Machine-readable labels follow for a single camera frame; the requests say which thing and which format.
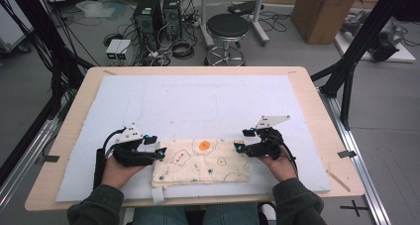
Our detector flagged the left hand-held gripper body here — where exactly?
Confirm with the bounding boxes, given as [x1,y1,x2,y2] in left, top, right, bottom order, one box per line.
[112,121,158,169]

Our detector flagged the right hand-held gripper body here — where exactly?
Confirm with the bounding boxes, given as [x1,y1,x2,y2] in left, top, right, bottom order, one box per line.
[245,114,292,162]

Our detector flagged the cream cloth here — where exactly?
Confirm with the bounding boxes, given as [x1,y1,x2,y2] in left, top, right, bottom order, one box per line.
[151,138,252,205]

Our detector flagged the person's left hand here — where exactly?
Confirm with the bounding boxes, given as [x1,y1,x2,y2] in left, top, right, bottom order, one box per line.
[100,155,147,190]

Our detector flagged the person's right hand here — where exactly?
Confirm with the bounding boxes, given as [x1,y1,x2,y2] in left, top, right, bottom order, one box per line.
[257,145,298,183]

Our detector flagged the white foam mat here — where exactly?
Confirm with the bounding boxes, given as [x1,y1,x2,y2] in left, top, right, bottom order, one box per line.
[54,73,332,203]

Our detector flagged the person's left leg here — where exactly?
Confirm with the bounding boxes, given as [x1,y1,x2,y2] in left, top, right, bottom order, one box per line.
[131,206,186,225]

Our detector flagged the person's leg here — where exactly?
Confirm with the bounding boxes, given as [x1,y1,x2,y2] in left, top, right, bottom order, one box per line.
[202,202,261,225]
[131,206,186,225]

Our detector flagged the person's right leg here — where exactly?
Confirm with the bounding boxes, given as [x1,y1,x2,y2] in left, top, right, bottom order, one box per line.
[202,202,261,225]

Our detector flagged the black tape piece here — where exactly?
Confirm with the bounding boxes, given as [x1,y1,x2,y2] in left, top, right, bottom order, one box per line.
[337,149,358,160]
[35,154,60,165]

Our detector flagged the thin wooden stick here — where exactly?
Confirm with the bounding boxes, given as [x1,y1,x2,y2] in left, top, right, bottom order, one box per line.
[325,169,352,193]

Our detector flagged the white power supply box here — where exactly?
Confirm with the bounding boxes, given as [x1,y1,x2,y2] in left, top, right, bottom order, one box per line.
[105,38,123,62]
[115,39,134,62]

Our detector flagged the black tape cross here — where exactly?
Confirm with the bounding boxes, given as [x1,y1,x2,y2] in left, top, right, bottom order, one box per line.
[339,199,369,218]

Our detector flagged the black round stool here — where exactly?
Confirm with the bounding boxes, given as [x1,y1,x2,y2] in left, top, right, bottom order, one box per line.
[203,13,252,67]

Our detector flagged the white metal stand leg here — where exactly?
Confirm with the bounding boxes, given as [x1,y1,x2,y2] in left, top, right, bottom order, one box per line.
[197,0,216,50]
[250,0,270,48]

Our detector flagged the large black computer tower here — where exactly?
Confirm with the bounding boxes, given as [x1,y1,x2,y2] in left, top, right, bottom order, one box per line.
[132,0,164,53]

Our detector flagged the black flat device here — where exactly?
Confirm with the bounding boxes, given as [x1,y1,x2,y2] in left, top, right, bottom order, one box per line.
[227,0,265,17]

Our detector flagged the slim black computer tower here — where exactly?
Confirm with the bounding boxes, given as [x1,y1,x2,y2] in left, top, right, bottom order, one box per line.
[161,0,183,41]

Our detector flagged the brown cardboard box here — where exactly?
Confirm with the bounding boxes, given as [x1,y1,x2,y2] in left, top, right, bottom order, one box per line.
[290,0,364,46]

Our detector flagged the clear plastic bag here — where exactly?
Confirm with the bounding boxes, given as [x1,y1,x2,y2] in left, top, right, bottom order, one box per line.
[74,0,117,19]

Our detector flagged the grey robot part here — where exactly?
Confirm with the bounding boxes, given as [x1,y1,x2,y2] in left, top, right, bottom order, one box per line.
[339,9,406,62]

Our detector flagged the white board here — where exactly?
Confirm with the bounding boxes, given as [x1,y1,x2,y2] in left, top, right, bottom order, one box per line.
[333,19,417,64]

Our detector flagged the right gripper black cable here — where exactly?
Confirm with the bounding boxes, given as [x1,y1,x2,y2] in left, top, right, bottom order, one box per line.
[279,141,299,180]

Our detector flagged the aluminium rail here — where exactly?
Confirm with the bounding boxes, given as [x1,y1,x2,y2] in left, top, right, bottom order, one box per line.
[318,87,392,225]
[0,118,61,213]

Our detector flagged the coiled black cable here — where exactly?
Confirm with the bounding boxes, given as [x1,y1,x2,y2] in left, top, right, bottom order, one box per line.
[170,39,196,60]

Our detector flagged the black floor cables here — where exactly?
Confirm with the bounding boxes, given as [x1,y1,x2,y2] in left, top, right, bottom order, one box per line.
[259,9,293,34]

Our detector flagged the black metal frame post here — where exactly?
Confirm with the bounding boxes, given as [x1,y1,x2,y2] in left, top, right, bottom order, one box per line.
[310,0,412,132]

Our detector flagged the black frame post with cables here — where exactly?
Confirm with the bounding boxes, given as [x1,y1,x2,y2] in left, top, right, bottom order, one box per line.
[0,0,94,121]

